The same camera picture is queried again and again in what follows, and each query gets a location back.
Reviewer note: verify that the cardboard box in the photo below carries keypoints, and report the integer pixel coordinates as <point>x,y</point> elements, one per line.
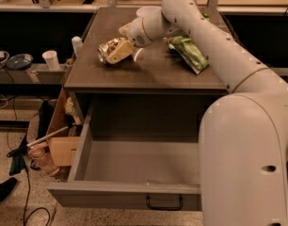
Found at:
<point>63,145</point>

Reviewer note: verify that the white bowl on shelf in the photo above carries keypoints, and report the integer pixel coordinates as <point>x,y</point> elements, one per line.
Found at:
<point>4,56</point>

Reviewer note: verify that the white plastic bottle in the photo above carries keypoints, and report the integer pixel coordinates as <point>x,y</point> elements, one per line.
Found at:
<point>77,44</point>

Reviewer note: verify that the orange soda can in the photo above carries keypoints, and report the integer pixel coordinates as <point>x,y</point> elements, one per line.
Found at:
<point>102,51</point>

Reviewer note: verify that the white paper cup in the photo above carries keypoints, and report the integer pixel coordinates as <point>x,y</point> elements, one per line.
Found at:
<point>51,60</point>

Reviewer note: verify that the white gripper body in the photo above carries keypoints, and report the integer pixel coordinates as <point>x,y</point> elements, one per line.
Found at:
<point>136,32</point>

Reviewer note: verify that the clear plastic bag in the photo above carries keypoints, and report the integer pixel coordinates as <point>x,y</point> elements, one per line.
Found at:
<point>42,159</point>

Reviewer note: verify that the black drawer handle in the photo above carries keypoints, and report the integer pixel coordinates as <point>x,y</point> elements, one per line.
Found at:
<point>159,203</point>

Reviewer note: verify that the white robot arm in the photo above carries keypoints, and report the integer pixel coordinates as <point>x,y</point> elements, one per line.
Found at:
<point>243,136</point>

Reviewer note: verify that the black shoe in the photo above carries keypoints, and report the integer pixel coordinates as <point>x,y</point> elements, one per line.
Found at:
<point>6,187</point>

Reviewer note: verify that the white tube stick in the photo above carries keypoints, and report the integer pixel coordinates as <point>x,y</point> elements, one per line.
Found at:
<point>40,140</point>

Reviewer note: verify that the white ceramic bowl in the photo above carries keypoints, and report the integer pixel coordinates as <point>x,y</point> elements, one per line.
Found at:
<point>145,10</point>

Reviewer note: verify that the grey cabinet counter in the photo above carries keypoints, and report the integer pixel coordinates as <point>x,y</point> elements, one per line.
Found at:
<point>153,87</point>

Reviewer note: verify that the grey round dish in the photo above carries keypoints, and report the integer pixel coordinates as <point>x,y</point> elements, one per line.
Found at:
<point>19,62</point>

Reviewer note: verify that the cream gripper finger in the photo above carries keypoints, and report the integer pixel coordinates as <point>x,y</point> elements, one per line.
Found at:
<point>119,50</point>
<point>125,30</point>

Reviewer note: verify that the green chip bag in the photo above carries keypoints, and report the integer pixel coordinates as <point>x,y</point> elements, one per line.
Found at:
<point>181,43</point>

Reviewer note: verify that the grey open top drawer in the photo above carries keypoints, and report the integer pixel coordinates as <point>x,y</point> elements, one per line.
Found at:
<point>118,167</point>

